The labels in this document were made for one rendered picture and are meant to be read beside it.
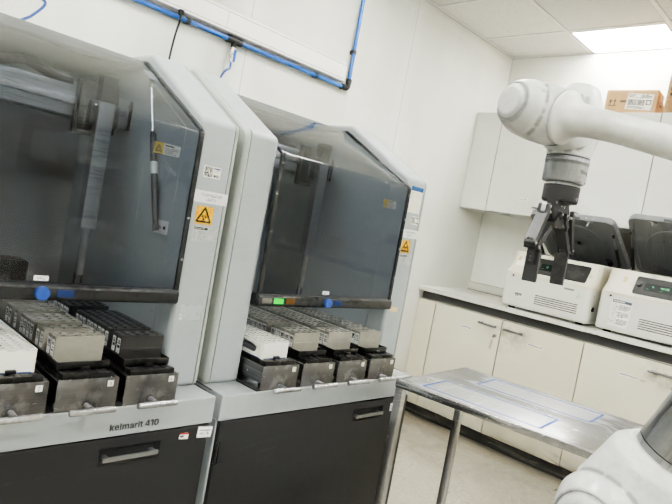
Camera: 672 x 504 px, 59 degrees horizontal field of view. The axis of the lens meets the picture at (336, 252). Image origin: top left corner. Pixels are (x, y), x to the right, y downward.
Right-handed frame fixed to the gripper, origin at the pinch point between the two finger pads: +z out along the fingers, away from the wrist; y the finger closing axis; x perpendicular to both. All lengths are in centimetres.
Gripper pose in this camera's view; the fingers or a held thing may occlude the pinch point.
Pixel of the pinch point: (543, 277)
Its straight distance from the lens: 135.5
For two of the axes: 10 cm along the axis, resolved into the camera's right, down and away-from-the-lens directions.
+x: -7.0, -1.6, 6.9
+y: 6.9, 0.9, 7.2
